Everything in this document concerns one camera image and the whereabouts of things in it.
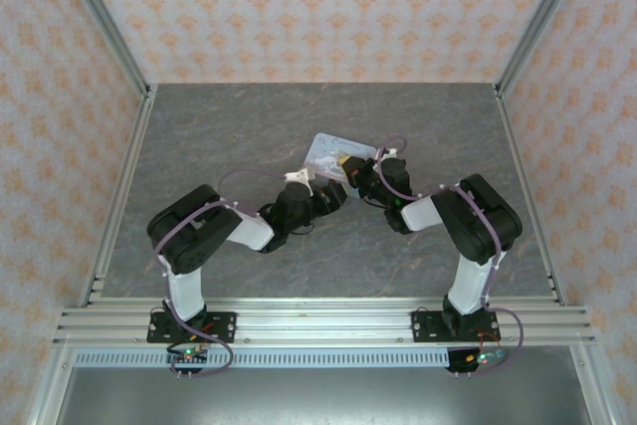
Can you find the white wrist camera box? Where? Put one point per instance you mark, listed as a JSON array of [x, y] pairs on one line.
[[297, 177], [389, 151]]

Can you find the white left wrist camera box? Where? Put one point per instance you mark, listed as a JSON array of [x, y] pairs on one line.
[[297, 177]]

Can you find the aluminium table side rail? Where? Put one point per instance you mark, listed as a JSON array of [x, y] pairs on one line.
[[133, 146], [515, 146]]

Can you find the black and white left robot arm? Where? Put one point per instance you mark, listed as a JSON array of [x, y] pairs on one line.
[[194, 231]]

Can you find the cartoon printed tin box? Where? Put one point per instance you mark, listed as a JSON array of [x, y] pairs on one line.
[[328, 148]]

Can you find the grey metal sheet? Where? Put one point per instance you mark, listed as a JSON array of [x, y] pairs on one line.
[[323, 395]]

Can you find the long aluminium extrusion rail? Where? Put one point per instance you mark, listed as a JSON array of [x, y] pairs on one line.
[[323, 325]]

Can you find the aluminium frame post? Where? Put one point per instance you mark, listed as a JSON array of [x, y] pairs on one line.
[[99, 17], [542, 17]]

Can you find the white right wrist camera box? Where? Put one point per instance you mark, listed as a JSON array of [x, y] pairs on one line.
[[389, 151]]

